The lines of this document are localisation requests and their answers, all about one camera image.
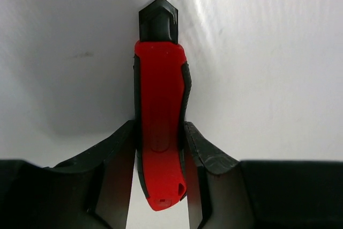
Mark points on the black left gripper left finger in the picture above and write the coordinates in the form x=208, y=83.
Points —
x=89, y=190

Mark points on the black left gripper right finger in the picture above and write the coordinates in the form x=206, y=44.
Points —
x=223, y=192

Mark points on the red knife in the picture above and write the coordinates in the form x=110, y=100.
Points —
x=162, y=86

